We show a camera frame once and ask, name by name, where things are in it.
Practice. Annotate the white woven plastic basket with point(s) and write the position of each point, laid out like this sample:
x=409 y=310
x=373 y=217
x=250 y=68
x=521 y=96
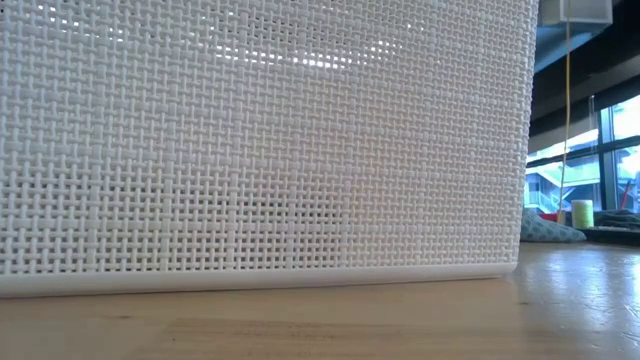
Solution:
x=250 y=150

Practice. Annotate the blue patterned cloth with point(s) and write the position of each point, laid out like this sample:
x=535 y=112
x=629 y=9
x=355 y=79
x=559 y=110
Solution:
x=545 y=232

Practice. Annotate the pale green cylinder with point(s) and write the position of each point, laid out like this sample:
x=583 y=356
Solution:
x=582 y=215

